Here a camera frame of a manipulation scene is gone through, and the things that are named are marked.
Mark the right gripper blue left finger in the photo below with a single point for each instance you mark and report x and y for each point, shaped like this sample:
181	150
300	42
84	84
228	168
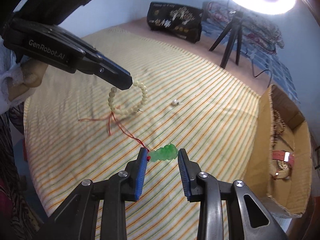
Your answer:
139	172

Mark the red strap wristwatch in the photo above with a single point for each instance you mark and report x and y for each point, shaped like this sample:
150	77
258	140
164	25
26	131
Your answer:
282	164

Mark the blue checked blanket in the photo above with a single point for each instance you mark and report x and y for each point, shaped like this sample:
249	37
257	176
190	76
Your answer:
263	60

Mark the floral folded quilt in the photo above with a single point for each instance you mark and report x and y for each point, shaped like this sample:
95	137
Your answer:
256	29

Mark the brown cardboard box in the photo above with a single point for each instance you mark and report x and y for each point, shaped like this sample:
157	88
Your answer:
281	126

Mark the black printed gift bag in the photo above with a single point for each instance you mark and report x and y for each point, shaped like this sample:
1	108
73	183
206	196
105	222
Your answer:
180	20

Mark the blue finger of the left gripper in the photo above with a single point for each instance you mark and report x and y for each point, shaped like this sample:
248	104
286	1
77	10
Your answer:
112	76

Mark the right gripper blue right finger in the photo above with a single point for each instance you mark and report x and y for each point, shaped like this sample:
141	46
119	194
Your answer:
188	172

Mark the black tripod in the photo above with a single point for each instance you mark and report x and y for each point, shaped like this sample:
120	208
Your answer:
234	29

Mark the left gloved hand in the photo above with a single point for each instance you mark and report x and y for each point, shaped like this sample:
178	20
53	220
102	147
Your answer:
18	80

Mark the yellow striped cloth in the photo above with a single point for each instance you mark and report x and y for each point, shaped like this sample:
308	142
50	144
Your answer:
71	135

